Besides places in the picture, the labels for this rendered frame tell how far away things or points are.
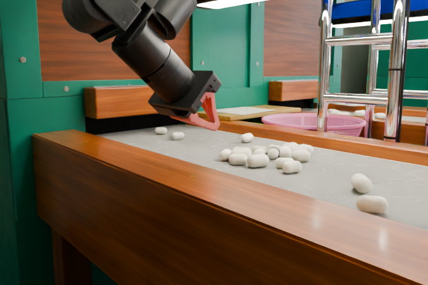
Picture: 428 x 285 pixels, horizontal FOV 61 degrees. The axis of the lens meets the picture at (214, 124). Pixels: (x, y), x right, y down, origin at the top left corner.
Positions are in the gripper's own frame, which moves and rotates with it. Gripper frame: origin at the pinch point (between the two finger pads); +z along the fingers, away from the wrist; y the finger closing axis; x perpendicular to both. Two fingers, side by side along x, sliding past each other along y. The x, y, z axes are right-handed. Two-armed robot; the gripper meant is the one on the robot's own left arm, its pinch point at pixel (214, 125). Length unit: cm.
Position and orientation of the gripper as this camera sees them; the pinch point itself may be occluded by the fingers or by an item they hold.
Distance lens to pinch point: 57.4
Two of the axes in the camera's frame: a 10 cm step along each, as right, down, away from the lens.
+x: -4.9, 8.1, -3.3
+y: -6.8, -1.2, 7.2
